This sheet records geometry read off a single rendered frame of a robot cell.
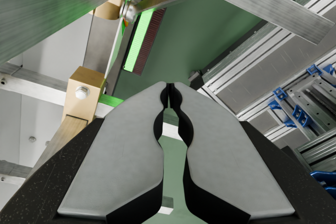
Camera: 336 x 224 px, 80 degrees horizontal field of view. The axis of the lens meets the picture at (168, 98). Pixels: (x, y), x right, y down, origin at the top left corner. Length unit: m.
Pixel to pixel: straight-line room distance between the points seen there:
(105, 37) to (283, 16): 0.31
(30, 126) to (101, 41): 0.42
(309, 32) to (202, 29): 0.89
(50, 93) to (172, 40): 0.87
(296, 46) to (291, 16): 0.84
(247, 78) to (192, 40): 0.36
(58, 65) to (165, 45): 0.70
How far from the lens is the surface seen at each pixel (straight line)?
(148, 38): 0.43
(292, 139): 1.51
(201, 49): 1.20
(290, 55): 1.14
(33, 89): 0.39
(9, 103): 0.66
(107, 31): 0.44
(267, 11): 0.28
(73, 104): 0.37
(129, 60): 0.45
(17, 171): 0.58
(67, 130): 0.36
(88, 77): 0.36
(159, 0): 0.18
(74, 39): 0.56
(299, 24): 0.31
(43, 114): 0.71
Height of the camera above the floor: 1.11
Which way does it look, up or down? 57 degrees down
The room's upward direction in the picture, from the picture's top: 177 degrees clockwise
